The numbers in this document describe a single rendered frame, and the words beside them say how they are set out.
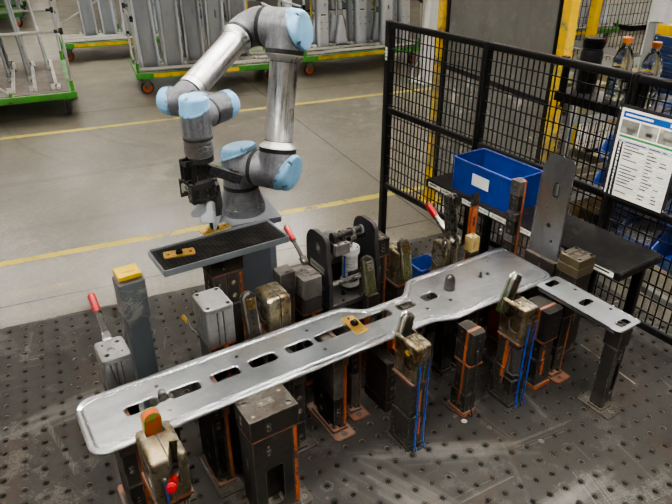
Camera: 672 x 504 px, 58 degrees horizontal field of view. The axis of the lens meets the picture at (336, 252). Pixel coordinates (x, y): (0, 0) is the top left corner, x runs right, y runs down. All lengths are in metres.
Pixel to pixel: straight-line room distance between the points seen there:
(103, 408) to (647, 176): 1.69
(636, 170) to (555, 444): 0.90
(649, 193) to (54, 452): 1.91
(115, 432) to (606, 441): 1.28
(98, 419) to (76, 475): 0.35
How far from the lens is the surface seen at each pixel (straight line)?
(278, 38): 1.88
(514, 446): 1.81
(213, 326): 1.58
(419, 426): 1.72
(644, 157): 2.15
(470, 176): 2.38
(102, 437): 1.44
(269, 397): 1.40
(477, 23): 4.18
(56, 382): 2.12
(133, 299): 1.68
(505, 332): 1.79
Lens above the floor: 1.97
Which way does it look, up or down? 29 degrees down
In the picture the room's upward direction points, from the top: straight up
